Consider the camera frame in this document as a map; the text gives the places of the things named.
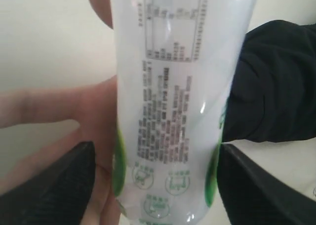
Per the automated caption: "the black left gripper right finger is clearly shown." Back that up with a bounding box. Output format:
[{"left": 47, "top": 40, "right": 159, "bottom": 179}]
[{"left": 217, "top": 144, "right": 316, "bottom": 225}]

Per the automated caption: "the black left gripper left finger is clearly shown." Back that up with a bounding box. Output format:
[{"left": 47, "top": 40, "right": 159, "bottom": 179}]
[{"left": 0, "top": 141, "right": 96, "bottom": 225}]

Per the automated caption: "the white bottle green round label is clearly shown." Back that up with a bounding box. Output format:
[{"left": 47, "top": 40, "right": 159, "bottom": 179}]
[{"left": 111, "top": 0, "right": 256, "bottom": 225}]

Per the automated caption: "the clear bottle white square label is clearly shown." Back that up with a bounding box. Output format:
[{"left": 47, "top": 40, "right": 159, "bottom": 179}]
[{"left": 312, "top": 186, "right": 316, "bottom": 199}]

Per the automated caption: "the person's open bare hand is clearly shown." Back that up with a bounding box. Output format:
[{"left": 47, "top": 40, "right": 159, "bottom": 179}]
[{"left": 0, "top": 0, "right": 124, "bottom": 225}]

